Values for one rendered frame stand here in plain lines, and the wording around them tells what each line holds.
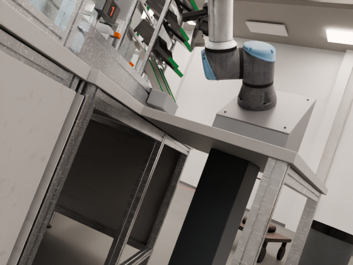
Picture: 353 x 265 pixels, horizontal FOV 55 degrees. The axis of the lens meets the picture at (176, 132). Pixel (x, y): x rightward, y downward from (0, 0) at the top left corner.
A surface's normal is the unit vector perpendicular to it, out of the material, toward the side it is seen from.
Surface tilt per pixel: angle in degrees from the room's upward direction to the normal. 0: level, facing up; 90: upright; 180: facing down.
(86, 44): 90
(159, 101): 90
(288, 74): 90
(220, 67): 124
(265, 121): 44
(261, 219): 90
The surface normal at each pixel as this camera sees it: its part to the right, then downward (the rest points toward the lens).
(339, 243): -0.10, -0.03
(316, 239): -0.80, -0.26
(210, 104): -0.47, -0.24
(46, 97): 0.92, 0.33
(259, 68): -0.07, 0.54
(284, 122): -0.08, -0.84
